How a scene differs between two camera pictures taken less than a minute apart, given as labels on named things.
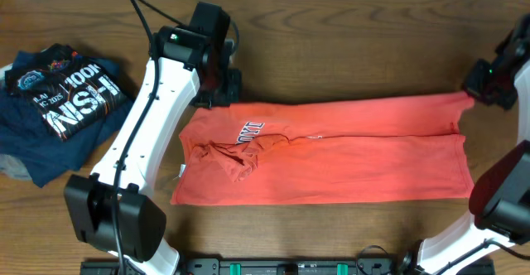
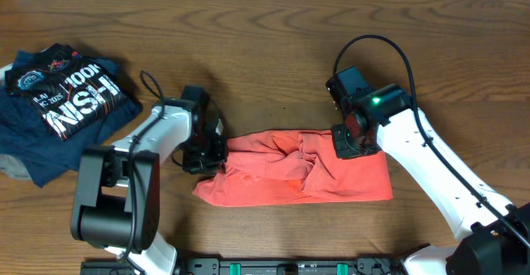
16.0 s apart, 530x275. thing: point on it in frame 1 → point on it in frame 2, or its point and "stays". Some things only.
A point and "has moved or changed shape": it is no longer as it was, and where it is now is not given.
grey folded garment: [14, 167] stays
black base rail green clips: [277, 266] stays
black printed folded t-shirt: [72, 94] stays
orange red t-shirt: [338, 149] has moved or changed shape
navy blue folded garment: [27, 141] stays
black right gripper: [473, 85] → [343, 147]
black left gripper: [224, 91] → [205, 159]
